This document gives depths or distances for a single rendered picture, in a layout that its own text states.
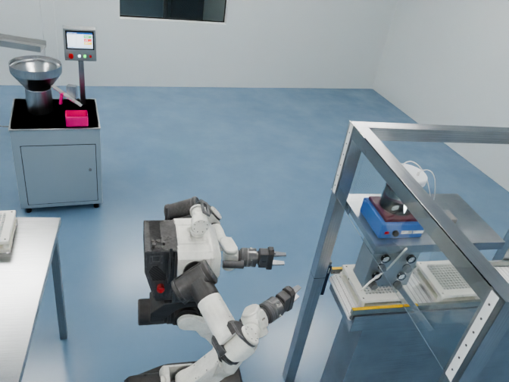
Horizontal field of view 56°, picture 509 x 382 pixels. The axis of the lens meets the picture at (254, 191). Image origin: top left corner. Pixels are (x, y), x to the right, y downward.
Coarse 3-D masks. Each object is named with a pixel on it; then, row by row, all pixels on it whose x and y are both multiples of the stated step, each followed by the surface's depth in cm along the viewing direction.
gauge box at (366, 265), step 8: (360, 256) 207; (368, 256) 200; (360, 264) 207; (368, 264) 200; (376, 264) 199; (360, 272) 207; (368, 272) 201; (360, 280) 207; (368, 280) 204; (376, 280) 205; (384, 280) 206
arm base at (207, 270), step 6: (198, 264) 181; (204, 264) 174; (204, 270) 173; (210, 270) 175; (180, 276) 180; (210, 276) 172; (216, 276) 183; (174, 282) 175; (216, 282) 175; (174, 288) 172; (180, 294) 171; (180, 300) 172
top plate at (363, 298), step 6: (348, 270) 235; (348, 276) 232; (354, 276) 232; (354, 282) 228; (354, 288) 225; (360, 288) 225; (360, 294) 222; (366, 294) 223; (372, 294) 223; (378, 294) 224; (384, 294) 224; (390, 294) 225; (360, 300) 220; (366, 300) 219; (372, 300) 220; (378, 300) 221; (384, 300) 222; (390, 300) 223; (396, 300) 224
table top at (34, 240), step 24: (24, 240) 232; (48, 240) 235; (0, 264) 217; (24, 264) 219; (48, 264) 222; (0, 288) 206; (24, 288) 207; (0, 312) 195; (24, 312) 197; (0, 336) 186; (24, 336) 187; (0, 360) 177; (24, 360) 179
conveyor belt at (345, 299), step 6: (498, 270) 264; (504, 270) 265; (336, 276) 241; (504, 276) 260; (330, 282) 241; (336, 282) 238; (342, 282) 238; (336, 288) 235; (342, 288) 234; (336, 294) 234; (342, 294) 231; (348, 294) 231; (342, 300) 229; (348, 300) 228; (342, 306) 227; (348, 306) 225; (354, 306) 225; (348, 312) 223; (348, 318) 223
